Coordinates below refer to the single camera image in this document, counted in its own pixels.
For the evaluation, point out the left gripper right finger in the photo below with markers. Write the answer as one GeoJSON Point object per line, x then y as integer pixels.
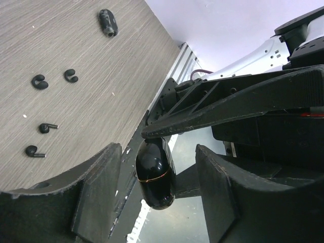
{"type": "Point", "coordinates": [252, 201]}

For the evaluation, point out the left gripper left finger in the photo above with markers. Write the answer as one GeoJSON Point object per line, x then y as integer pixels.
{"type": "Point", "coordinates": [75, 206]}

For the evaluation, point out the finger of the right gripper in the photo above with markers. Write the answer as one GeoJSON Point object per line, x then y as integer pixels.
{"type": "Point", "coordinates": [220, 101]}

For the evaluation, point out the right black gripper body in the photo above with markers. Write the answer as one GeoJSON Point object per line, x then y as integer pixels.
{"type": "Point", "coordinates": [290, 138]}

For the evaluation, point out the glossy black charging case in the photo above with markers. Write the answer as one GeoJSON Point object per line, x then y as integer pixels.
{"type": "Point", "coordinates": [156, 173]}

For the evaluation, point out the dusty black oval case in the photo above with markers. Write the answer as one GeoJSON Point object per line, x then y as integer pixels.
{"type": "Point", "coordinates": [108, 23]}

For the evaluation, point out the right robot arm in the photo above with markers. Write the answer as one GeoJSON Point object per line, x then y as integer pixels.
{"type": "Point", "coordinates": [296, 44]}

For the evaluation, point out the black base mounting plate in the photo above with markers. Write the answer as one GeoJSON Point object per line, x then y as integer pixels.
{"type": "Point", "coordinates": [128, 194]}

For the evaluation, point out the black stem earbud left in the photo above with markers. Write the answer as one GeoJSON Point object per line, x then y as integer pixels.
{"type": "Point", "coordinates": [31, 151]}

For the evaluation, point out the black stem earbud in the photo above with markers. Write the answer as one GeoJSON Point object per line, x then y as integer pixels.
{"type": "Point", "coordinates": [31, 151]}
{"type": "Point", "coordinates": [44, 128]}

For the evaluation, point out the black stem earbud right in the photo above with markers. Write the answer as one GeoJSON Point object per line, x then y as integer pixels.
{"type": "Point", "coordinates": [44, 128]}

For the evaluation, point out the black hook earbud left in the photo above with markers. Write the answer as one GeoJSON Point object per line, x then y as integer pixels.
{"type": "Point", "coordinates": [39, 82]}

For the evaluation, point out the black hook earbud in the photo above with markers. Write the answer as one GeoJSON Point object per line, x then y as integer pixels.
{"type": "Point", "coordinates": [39, 82]}
{"type": "Point", "coordinates": [69, 76]}

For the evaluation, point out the black hook earbud right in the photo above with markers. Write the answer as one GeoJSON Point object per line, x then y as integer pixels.
{"type": "Point", "coordinates": [69, 76]}

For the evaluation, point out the white slotted cable duct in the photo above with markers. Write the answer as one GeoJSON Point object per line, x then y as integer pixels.
{"type": "Point", "coordinates": [133, 236]}

